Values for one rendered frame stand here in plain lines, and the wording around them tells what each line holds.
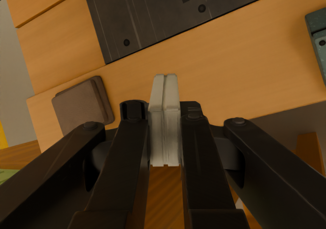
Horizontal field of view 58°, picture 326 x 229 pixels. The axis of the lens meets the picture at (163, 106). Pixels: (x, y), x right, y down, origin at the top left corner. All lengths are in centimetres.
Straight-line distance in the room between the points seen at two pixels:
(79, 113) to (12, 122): 170
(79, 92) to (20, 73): 160
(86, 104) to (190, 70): 17
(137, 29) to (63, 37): 17
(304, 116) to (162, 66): 94
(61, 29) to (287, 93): 39
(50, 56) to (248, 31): 36
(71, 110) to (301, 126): 100
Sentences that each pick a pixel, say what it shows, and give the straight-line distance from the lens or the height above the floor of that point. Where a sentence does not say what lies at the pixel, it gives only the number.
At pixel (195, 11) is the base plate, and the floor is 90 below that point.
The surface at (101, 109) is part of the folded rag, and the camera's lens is 46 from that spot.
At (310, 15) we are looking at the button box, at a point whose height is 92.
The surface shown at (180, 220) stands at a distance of 70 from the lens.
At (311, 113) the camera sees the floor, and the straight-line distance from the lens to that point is 130.
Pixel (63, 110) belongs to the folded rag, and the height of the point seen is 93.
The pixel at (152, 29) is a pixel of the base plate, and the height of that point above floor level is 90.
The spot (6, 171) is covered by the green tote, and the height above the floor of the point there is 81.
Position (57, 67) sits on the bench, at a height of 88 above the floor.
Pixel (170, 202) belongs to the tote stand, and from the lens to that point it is 123.
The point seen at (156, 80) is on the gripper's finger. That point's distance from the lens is 18.
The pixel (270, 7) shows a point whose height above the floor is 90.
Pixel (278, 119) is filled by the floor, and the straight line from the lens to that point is 131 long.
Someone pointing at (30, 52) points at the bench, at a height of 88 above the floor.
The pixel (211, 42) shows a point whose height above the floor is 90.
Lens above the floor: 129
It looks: 63 degrees down
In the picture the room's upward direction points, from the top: 105 degrees counter-clockwise
